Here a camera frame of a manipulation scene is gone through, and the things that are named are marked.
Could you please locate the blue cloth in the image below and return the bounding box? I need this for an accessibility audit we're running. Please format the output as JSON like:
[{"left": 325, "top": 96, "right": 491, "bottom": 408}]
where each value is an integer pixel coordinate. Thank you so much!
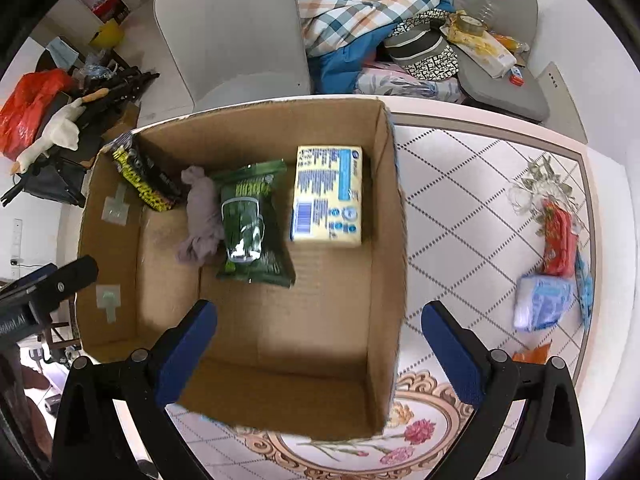
[{"left": 307, "top": 42, "right": 391, "bottom": 96}]

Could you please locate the brown cardboard box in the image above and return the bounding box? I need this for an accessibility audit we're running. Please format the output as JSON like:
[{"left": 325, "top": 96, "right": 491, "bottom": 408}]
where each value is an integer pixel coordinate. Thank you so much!
[{"left": 75, "top": 96, "right": 408, "bottom": 442}]

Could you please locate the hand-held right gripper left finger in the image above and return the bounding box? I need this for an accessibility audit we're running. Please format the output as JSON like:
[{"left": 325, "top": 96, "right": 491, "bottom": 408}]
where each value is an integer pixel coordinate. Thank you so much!
[{"left": 52, "top": 300, "right": 218, "bottom": 480}]

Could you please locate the black yellow snack packet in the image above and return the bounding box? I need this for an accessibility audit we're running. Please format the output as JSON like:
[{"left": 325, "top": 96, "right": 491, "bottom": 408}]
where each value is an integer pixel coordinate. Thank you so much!
[{"left": 102, "top": 132, "right": 183, "bottom": 212}]

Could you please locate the yellow tissue pack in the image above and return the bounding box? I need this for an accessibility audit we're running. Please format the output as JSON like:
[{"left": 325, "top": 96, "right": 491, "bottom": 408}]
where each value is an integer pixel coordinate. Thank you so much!
[{"left": 290, "top": 145, "right": 363, "bottom": 250}]

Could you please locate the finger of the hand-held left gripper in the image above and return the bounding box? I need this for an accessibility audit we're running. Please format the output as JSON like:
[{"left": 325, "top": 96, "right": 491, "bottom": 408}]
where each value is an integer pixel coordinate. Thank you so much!
[{"left": 0, "top": 255, "right": 99, "bottom": 311}]

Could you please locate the orange packet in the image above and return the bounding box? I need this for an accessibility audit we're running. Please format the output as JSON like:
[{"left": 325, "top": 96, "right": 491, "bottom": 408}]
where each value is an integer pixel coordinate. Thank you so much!
[{"left": 512, "top": 341, "right": 553, "bottom": 365}]

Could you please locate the grey flat board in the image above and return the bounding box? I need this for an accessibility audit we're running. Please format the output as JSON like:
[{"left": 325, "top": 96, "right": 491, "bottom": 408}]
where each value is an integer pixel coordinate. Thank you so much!
[{"left": 532, "top": 62, "right": 588, "bottom": 143}]

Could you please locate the black white patterned hat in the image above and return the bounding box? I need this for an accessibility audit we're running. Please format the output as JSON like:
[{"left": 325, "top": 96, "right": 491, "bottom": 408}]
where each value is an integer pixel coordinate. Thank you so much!
[{"left": 382, "top": 10, "right": 461, "bottom": 81}]

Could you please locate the blue white tissue packet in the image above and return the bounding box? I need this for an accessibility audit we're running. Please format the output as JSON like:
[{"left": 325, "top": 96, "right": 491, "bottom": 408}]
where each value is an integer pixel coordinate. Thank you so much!
[{"left": 513, "top": 275, "right": 573, "bottom": 332}]

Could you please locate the grey cushioned chair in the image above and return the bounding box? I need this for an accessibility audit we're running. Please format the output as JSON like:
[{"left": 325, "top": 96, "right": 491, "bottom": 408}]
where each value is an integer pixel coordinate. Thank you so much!
[{"left": 452, "top": 0, "right": 551, "bottom": 123}]

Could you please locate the yellow bag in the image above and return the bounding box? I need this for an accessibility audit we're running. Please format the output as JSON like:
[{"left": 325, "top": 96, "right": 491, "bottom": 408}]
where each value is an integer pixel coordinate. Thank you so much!
[{"left": 89, "top": 20, "right": 125, "bottom": 48}]

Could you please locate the white chair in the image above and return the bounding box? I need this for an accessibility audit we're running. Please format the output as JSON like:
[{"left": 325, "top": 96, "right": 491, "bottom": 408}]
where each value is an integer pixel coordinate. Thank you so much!
[{"left": 153, "top": 0, "right": 313, "bottom": 113}]

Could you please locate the blue face mask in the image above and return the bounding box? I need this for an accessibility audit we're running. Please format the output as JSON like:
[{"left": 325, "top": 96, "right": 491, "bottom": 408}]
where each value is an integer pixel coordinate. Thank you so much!
[{"left": 47, "top": 37, "right": 76, "bottom": 68}]

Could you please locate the yellow plastic packet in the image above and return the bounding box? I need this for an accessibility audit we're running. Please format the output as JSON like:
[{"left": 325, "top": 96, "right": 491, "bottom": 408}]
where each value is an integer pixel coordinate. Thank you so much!
[{"left": 442, "top": 25, "right": 518, "bottom": 78}]

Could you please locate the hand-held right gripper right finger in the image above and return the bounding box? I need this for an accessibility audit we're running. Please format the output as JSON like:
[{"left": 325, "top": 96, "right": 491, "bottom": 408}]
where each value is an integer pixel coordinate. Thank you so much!
[{"left": 421, "top": 301, "right": 587, "bottom": 480}]

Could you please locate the black bag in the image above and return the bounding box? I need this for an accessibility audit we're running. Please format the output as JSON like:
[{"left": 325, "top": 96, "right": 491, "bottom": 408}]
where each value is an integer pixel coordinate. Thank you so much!
[{"left": 2, "top": 152, "right": 91, "bottom": 208}]

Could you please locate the blue face mask packet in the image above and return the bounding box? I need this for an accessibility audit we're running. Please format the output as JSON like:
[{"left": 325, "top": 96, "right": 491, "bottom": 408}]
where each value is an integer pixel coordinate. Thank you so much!
[{"left": 574, "top": 252, "right": 594, "bottom": 331}]

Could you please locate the black tripod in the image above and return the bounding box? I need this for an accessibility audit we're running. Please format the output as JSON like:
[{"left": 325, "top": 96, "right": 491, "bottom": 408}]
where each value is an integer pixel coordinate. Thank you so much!
[{"left": 75, "top": 67, "right": 161, "bottom": 126}]

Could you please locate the clear plastic bottle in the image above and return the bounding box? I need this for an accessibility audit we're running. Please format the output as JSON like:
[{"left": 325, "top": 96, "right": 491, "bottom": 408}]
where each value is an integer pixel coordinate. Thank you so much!
[{"left": 472, "top": 0, "right": 501, "bottom": 28}]

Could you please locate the green snack bag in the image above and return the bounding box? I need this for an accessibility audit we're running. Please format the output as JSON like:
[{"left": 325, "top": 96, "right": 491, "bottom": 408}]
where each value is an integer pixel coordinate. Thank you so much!
[{"left": 210, "top": 159, "right": 297, "bottom": 288}]

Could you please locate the red snack packet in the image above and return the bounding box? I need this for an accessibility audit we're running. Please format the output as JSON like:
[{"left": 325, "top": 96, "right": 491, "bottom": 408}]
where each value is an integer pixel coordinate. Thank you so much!
[{"left": 541, "top": 200, "right": 578, "bottom": 277}]

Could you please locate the red plastic bag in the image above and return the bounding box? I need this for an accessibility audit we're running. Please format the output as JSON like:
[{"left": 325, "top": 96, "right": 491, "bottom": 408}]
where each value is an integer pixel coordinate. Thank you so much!
[{"left": 0, "top": 69, "right": 73, "bottom": 161}]

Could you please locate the plaid blanket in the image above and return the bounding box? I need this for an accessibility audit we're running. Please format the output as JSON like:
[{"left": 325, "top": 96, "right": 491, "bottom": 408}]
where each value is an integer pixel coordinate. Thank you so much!
[{"left": 285, "top": 0, "right": 453, "bottom": 58}]

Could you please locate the floral cloth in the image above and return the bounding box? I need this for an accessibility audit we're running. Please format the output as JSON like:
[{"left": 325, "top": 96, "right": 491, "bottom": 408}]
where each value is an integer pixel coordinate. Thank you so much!
[{"left": 357, "top": 62, "right": 461, "bottom": 101}]

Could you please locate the grey sock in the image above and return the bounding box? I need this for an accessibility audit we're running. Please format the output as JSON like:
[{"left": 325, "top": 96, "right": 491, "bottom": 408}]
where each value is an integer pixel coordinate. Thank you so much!
[{"left": 176, "top": 166, "right": 226, "bottom": 266}]

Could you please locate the white power strip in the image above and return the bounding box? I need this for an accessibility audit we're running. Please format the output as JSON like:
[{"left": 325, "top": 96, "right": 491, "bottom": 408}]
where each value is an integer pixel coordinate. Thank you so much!
[{"left": 11, "top": 217, "right": 23, "bottom": 281}]

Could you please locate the tape roll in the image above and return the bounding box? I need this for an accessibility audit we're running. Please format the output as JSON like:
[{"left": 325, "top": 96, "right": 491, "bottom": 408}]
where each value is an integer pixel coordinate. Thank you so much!
[{"left": 452, "top": 12, "right": 486, "bottom": 36}]

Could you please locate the white goose plush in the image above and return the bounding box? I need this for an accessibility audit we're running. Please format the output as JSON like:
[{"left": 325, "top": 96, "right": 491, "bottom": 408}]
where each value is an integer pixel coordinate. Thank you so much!
[{"left": 12, "top": 87, "right": 111, "bottom": 176}]

